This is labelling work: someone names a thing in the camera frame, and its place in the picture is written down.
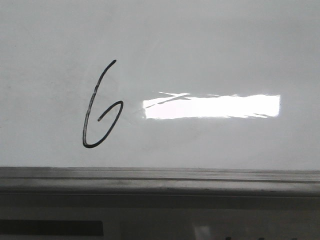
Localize white whiteboard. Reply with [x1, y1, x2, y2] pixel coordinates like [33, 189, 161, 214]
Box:
[0, 0, 320, 196]

